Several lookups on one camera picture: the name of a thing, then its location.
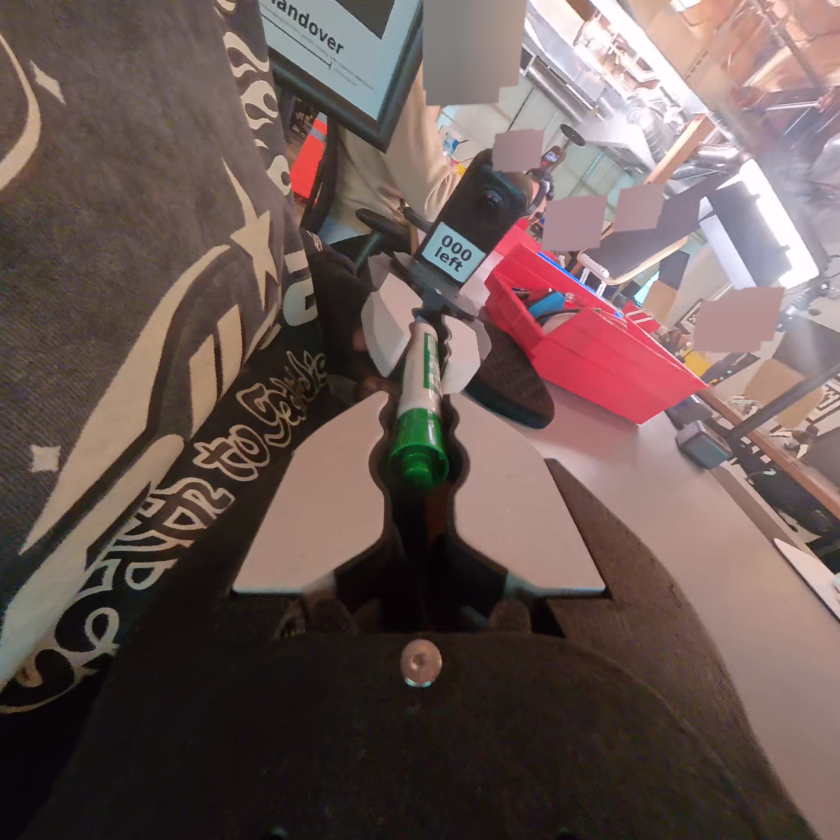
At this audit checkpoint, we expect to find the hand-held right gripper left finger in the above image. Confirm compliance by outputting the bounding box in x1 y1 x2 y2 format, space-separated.
234 392 397 607

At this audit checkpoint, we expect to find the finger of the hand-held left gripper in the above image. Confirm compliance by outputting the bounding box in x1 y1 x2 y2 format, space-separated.
360 273 422 383
439 315 494 397

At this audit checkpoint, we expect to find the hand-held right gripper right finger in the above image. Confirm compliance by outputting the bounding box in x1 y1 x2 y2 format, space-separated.
444 394 609 613

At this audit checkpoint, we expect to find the green white marker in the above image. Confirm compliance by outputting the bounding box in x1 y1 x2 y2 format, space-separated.
388 319 452 488

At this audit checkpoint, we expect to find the red plastic bin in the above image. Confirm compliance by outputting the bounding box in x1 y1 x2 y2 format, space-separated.
482 217 708 426

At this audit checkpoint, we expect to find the black dimpled pad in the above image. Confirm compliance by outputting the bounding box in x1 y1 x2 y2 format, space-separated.
465 335 556 431

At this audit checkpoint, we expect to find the printed marker sign board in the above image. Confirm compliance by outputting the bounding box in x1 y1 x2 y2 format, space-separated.
258 0 425 151

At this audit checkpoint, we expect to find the bright light panel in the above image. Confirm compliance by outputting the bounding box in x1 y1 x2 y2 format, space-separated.
699 158 823 292

